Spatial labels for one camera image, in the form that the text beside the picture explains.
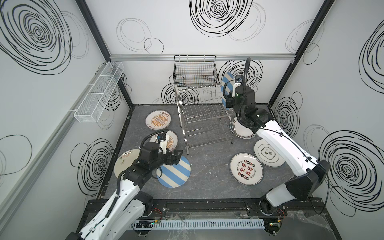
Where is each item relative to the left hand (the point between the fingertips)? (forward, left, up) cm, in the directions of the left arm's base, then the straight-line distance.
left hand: (177, 150), depth 76 cm
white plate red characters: (-2, -40, -17) cm, 43 cm away
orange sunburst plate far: (+32, +19, -16) cm, 40 cm away
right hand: (+22, -26, +22) cm, 41 cm away
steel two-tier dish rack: (+11, -14, +13) cm, 22 cm away
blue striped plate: (-7, +2, -17) cm, 18 cm away
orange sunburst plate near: (+16, +6, -16) cm, 24 cm away
